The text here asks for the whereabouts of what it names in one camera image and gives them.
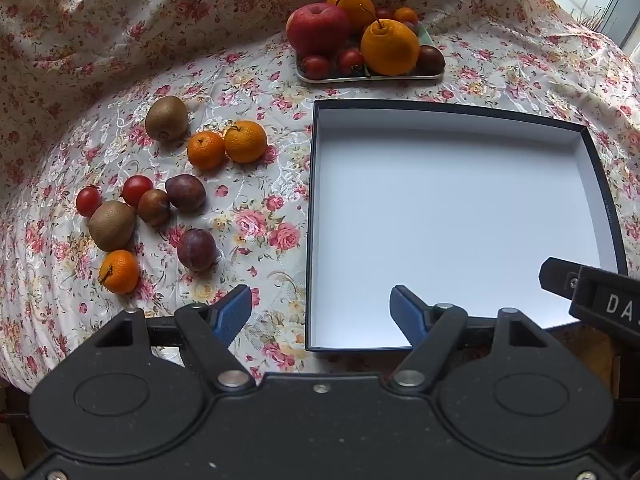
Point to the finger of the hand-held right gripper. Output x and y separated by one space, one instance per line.
600 300

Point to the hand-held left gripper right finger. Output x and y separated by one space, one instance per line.
407 312

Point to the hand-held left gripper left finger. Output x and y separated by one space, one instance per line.
235 310

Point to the black box with white inside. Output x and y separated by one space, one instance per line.
450 200

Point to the orange mandarin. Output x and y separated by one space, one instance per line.
245 141
205 150
119 271

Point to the reddish pointed plum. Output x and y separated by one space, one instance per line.
154 206

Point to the brown kiwi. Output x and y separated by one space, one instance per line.
167 117
112 225

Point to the pale green tray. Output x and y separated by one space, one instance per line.
400 78

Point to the floral tablecloth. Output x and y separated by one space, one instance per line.
225 60

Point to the dark purple plum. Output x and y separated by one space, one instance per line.
411 26
431 59

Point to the large orange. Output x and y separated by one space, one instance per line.
352 7
390 50

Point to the red apple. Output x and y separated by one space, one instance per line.
317 30

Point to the small mandarin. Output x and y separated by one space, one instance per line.
405 14

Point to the small red plum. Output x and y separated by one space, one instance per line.
385 13

